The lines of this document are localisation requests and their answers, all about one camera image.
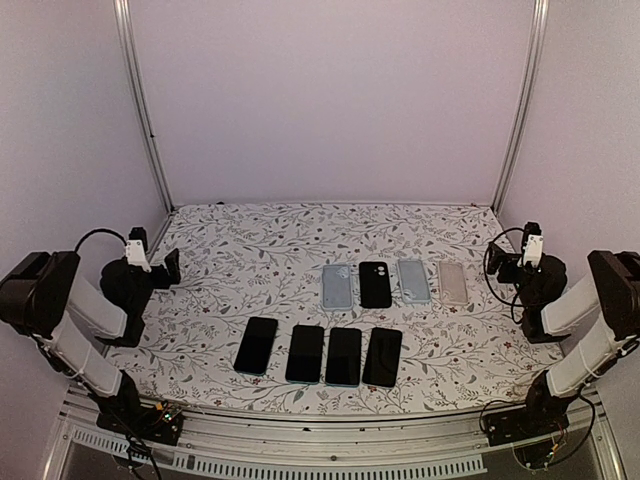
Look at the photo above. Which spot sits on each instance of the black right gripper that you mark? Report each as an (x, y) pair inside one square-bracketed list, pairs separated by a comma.
[(496, 262)]

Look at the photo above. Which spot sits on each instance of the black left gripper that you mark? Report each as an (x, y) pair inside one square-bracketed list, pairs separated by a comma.
[(165, 280)]

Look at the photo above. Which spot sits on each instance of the white phone case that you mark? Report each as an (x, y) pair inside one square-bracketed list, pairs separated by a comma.
[(453, 289)]

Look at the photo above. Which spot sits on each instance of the light blue case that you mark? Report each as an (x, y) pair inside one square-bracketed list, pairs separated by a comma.
[(337, 293), (414, 285)]

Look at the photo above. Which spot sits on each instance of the light blue cased phone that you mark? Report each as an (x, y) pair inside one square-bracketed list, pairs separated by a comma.
[(256, 346)]

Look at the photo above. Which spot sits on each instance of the black phone case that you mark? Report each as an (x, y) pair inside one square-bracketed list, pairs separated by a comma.
[(374, 281)]

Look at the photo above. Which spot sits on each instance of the bare phone dark screen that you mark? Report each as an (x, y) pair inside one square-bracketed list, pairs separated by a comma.
[(305, 354)]

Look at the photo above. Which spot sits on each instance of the phone with dark screen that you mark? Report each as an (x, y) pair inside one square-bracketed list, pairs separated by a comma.
[(343, 365)]

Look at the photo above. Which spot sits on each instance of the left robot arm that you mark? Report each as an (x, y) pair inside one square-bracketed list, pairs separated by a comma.
[(46, 298)]

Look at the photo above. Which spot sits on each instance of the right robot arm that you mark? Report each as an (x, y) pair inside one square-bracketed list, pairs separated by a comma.
[(551, 313)]

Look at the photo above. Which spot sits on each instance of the floral table mat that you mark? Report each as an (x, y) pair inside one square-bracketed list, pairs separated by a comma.
[(251, 273)]

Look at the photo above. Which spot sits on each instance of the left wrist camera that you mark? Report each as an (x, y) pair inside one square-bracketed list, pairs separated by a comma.
[(136, 249)]

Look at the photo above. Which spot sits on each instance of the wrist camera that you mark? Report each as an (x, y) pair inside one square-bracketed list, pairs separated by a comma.
[(531, 245), (136, 249)]

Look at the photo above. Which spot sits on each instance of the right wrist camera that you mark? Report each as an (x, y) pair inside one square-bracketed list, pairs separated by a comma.
[(531, 245)]

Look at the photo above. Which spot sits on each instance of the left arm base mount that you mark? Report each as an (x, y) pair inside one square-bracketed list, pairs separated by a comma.
[(160, 425)]

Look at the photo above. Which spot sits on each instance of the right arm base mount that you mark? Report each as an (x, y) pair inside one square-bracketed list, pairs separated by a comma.
[(525, 425)]

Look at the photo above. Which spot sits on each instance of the aluminium front rail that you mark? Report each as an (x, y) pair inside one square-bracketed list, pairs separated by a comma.
[(227, 444)]

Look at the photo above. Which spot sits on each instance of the aluminium right corner post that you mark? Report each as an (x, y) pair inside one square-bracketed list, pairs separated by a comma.
[(531, 68)]

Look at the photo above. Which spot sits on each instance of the aluminium corner post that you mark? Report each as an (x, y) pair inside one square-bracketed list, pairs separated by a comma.
[(531, 68), (125, 30)]

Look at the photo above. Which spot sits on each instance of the aluminium left corner post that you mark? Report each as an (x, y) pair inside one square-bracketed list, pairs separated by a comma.
[(125, 30)]

